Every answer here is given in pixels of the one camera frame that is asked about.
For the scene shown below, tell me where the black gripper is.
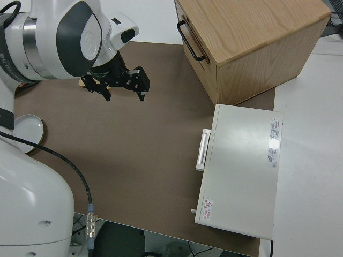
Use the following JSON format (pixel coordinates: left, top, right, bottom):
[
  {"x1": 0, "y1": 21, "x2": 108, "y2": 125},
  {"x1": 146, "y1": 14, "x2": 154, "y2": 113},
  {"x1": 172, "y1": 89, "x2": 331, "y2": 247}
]
[{"x1": 81, "y1": 52, "x2": 151, "y2": 103}]

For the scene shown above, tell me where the gray round plate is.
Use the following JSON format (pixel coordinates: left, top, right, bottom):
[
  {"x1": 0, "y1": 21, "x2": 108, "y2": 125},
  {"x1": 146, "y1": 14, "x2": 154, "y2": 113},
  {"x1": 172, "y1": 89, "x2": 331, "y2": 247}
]
[{"x1": 12, "y1": 114, "x2": 45, "y2": 154}]

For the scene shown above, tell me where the brown table mat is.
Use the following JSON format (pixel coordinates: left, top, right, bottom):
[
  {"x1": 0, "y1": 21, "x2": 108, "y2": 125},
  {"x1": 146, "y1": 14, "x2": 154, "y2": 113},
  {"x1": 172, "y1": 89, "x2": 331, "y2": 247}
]
[{"x1": 13, "y1": 41, "x2": 277, "y2": 257}]

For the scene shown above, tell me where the wooden drawer cabinet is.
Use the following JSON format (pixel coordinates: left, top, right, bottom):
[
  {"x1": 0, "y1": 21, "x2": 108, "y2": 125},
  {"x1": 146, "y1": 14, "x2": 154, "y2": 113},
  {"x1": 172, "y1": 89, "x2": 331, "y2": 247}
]
[{"x1": 174, "y1": 0, "x2": 332, "y2": 107}]

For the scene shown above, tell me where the white toaster oven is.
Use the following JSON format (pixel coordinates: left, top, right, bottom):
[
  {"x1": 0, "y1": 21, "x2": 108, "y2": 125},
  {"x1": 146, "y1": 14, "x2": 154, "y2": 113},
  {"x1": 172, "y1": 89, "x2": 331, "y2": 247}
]
[{"x1": 189, "y1": 103, "x2": 285, "y2": 240}]

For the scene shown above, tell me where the red triangle warning sticker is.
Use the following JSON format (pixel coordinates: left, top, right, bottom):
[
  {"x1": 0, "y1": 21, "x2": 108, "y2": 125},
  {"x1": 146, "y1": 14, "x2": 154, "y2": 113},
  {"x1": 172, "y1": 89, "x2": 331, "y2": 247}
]
[{"x1": 202, "y1": 198, "x2": 214, "y2": 221}]

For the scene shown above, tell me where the white oven spec label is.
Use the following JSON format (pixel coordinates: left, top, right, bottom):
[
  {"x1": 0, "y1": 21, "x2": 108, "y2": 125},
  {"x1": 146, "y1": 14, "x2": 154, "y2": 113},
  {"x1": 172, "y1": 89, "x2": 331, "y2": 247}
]
[{"x1": 267, "y1": 117, "x2": 282, "y2": 169}]

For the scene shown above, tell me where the black cabinet drawer handle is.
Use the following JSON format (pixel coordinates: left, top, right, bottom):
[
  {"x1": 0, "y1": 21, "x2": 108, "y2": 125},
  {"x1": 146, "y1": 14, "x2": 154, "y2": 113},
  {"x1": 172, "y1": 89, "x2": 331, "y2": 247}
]
[{"x1": 176, "y1": 20, "x2": 207, "y2": 62}]

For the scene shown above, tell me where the oven door handle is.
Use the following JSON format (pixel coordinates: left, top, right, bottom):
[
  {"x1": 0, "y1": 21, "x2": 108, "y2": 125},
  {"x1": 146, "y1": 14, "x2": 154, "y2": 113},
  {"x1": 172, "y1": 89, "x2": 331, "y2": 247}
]
[{"x1": 195, "y1": 128, "x2": 213, "y2": 172}]

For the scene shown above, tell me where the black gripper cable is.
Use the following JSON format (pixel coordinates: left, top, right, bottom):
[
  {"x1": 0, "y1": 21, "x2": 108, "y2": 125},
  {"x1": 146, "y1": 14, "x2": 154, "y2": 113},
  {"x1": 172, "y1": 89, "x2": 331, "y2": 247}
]
[{"x1": 0, "y1": 0, "x2": 21, "y2": 17}]

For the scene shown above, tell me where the black cable with metal plug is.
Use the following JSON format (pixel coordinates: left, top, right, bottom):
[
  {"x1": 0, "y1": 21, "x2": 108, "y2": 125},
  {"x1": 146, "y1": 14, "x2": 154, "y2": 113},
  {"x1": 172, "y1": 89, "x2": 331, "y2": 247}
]
[{"x1": 0, "y1": 131, "x2": 97, "y2": 251}]

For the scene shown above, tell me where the black wire mesh rack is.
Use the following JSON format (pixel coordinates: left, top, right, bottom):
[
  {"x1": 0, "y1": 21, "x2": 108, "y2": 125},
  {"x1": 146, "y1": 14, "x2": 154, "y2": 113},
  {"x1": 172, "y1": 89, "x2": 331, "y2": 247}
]
[{"x1": 325, "y1": 0, "x2": 343, "y2": 39}]

